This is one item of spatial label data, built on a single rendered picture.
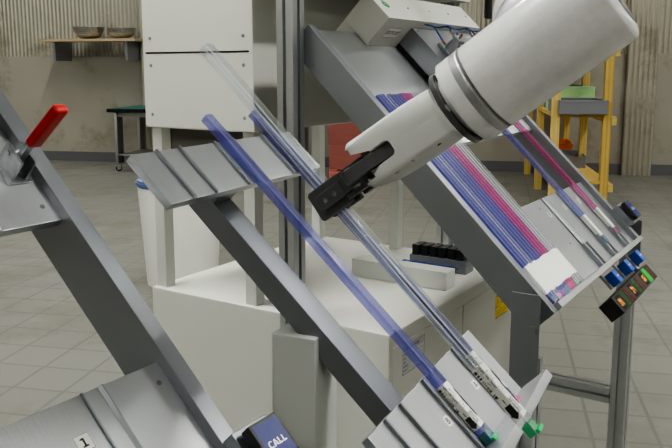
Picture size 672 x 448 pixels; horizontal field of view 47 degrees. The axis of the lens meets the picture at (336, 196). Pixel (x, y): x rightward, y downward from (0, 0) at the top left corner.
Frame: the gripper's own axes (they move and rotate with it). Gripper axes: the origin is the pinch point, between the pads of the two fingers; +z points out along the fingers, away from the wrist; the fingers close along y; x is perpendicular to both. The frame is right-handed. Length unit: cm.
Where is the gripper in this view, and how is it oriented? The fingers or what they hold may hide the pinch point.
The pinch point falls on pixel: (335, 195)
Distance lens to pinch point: 77.9
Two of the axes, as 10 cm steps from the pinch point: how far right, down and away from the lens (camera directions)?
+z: -7.3, 5.3, 4.3
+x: 5.4, 8.3, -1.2
